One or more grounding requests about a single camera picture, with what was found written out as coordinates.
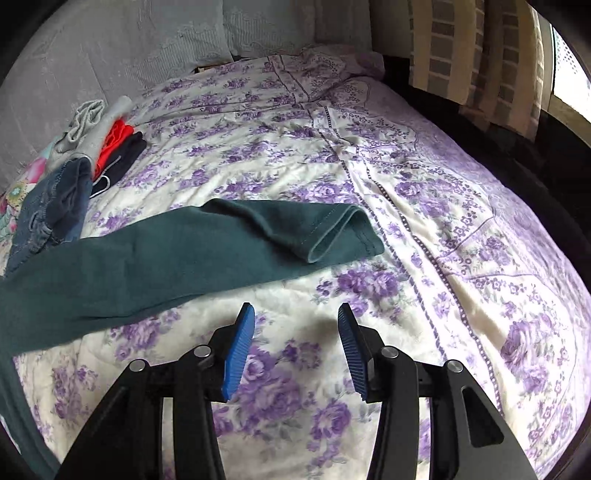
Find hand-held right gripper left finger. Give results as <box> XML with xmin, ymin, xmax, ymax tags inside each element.
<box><xmin>55</xmin><ymin>302</ymin><xmax>256</xmax><ymax>480</ymax></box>

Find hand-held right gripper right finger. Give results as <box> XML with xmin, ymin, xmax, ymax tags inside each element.
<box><xmin>338</xmin><ymin>303</ymin><xmax>539</xmax><ymax>480</ymax></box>

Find dark green pants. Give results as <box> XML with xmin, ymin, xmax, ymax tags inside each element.
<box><xmin>0</xmin><ymin>198</ymin><xmax>385</xmax><ymax>462</ymax></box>

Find purple floral bedspread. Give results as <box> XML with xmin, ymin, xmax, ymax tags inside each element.
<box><xmin>0</xmin><ymin>46</ymin><xmax>587</xmax><ymax>480</ymax></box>

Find black garment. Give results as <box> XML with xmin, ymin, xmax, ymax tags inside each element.
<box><xmin>90</xmin><ymin>131</ymin><xmax>147</xmax><ymax>199</ymax></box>

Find blue denim jeans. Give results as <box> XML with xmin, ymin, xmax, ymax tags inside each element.
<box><xmin>4</xmin><ymin>157</ymin><xmax>93</xmax><ymax>278</ymax></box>

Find red garment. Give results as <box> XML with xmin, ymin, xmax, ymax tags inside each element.
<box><xmin>92</xmin><ymin>119</ymin><xmax>137</xmax><ymax>181</ymax></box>

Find grey garment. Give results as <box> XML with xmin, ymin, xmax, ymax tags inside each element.
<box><xmin>51</xmin><ymin>95</ymin><xmax>134</xmax><ymax>162</ymax></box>

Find colourful floral blanket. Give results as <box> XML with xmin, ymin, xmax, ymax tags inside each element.
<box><xmin>0</xmin><ymin>143</ymin><xmax>61</xmax><ymax>241</ymax></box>

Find beige checked curtain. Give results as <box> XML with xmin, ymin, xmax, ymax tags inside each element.
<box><xmin>369</xmin><ymin>0</ymin><xmax>555</xmax><ymax>139</ymax></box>

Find grey lace cover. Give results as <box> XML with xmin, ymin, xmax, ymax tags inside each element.
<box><xmin>0</xmin><ymin>0</ymin><xmax>370</xmax><ymax>185</ymax></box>

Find window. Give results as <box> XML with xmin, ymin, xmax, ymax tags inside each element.
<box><xmin>549</xmin><ymin>28</ymin><xmax>591</xmax><ymax>116</ymax></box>

